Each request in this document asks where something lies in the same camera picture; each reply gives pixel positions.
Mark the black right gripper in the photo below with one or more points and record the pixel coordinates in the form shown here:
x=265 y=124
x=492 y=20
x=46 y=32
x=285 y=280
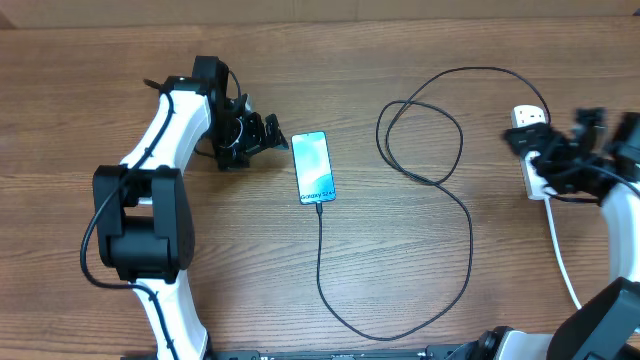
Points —
x=550 y=143

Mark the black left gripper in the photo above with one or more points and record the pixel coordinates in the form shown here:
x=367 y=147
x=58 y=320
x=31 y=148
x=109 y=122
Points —
x=257 y=139

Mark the Samsung Galaxy smartphone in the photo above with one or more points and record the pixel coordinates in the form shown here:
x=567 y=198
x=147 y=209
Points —
x=314 y=174

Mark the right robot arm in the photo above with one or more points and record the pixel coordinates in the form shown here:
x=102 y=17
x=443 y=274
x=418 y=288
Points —
x=587 y=167

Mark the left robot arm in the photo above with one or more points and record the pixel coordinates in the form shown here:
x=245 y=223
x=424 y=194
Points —
x=143 y=220

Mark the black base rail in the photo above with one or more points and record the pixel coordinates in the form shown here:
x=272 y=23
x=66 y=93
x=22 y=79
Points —
x=432 y=352

